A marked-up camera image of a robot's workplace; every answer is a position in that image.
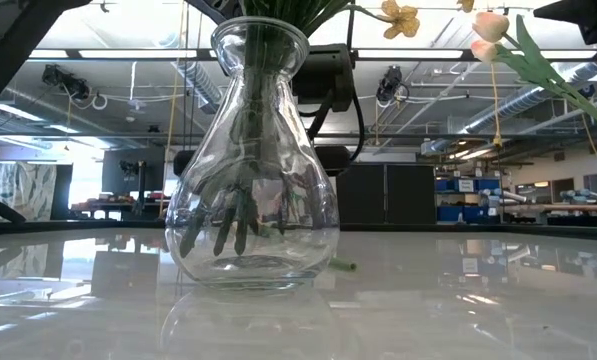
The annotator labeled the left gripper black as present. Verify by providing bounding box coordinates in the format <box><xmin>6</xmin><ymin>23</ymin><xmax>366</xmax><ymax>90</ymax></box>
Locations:
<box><xmin>292</xmin><ymin>43</ymin><xmax>355</xmax><ymax>177</ymax></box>

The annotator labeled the black cabinet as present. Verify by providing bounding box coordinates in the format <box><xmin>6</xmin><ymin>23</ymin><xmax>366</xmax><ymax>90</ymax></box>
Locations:
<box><xmin>335</xmin><ymin>162</ymin><xmax>437</xmax><ymax>226</ymax></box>

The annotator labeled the black ceiling-mounted device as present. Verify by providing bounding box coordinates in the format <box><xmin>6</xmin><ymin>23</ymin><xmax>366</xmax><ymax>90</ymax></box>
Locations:
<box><xmin>375</xmin><ymin>64</ymin><xmax>405</xmax><ymax>105</ymax></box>
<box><xmin>41</xmin><ymin>63</ymin><xmax>92</xmax><ymax>101</ymax></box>

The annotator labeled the long silver ventilation duct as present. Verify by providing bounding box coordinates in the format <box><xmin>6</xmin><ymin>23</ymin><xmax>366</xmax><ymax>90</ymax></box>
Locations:
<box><xmin>420</xmin><ymin>61</ymin><xmax>597</xmax><ymax>157</ymax></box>

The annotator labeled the yellow hanging cord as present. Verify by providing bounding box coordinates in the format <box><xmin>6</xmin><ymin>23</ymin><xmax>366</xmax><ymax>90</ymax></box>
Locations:
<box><xmin>486</xmin><ymin>62</ymin><xmax>504</xmax><ymax>149</ymax></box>

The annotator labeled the ceiling light strip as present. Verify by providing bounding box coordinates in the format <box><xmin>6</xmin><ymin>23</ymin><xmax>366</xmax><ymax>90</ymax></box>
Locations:
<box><xmin>77</xmin><ymin>48</ymin><xmax>198</xmax><ymax>60</ymax></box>
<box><xmin>357</xmin><ymin>48</ymin><xmax>464</xmax><ymax>60</ymax></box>
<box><xmin>27</xmin><ymin>48</ymin><xmax>69</xmax><ymax>60</ymax></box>
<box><xmin>510</xmin><ymin>48</ymin><xmax>597</xmax><ymax>60</ymax></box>

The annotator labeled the clear round-bellied glass vase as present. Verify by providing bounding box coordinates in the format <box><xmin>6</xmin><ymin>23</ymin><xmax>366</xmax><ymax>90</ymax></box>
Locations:
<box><xmin>165</xmin><ymin>16</ymin><xmax>342</xmax><ymax>291</ymax></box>

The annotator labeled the black metal table frame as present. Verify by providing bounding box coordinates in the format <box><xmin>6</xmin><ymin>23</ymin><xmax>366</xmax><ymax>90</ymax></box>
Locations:
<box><xmin>0</xmin><ymin>218</ymin><xmax>597</xmax><ymax>241</ymax></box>

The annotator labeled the blue storage bins shelf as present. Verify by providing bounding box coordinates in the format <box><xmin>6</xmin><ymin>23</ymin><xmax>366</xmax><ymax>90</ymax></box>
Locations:
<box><xmin>433</xmin><ymin>175</ymin><xmax>503</xmax><ymax>224</ymax></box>

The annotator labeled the leaf-patterned curtain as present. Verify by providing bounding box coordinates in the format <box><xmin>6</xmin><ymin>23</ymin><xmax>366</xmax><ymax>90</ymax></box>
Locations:
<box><xmin>0</xmin><ymin>162</ymin><xmax>59</xmax><ymax>222</ymax></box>

